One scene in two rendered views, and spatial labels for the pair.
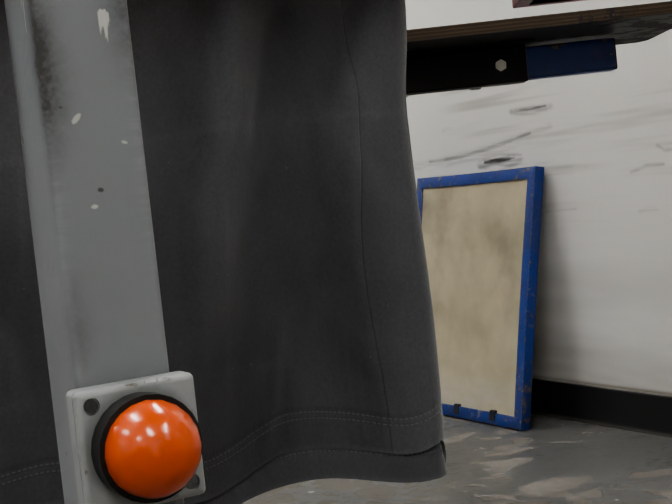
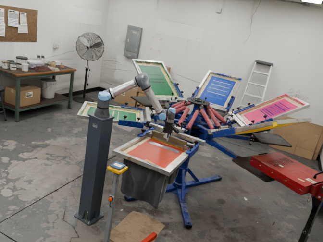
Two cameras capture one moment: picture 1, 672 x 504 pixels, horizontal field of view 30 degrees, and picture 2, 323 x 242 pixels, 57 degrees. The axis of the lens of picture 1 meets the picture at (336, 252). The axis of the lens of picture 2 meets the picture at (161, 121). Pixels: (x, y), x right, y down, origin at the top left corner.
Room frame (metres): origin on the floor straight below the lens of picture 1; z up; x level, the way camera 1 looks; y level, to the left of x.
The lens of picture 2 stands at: (-0.71, -1.83, 2.19)
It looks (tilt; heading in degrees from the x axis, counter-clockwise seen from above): 18 degrees down; 50
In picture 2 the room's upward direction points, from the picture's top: 11 degrees clockwise
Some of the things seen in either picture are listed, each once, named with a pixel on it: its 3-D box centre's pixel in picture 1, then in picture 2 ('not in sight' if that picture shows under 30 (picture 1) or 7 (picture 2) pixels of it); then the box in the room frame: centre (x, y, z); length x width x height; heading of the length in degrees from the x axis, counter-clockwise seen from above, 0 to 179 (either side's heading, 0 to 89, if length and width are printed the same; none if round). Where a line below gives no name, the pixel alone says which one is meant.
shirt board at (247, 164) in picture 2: (250, 88); (228, 151); (1.98, 0.11, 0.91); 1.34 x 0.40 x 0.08; 89
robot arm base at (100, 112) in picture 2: not in sight; (102, 110); (0.61, 0.69, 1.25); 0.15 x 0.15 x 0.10
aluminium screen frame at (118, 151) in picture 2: not in sight; (158, 149); (1.07, 0.27, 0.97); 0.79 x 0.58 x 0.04; 29
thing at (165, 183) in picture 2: not in sight; (170, 179); (1.12, 0.06, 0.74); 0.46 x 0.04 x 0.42; 29
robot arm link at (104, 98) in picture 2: not in sight; (104, 99); (0.61, 0.69, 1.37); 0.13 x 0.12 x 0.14; 54
